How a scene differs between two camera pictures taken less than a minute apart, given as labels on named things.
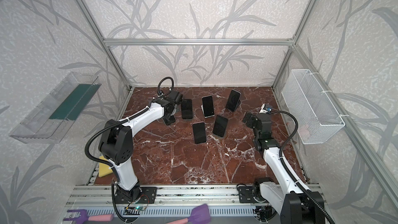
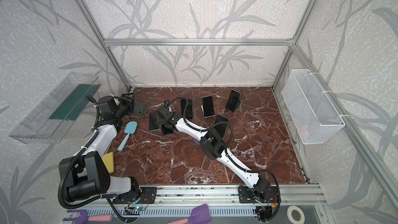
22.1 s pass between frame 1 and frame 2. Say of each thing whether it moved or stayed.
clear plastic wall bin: stayed
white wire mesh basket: stayed
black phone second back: stayed
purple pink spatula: stayed
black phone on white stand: stayed
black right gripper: moved
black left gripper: moved
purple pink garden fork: stayed
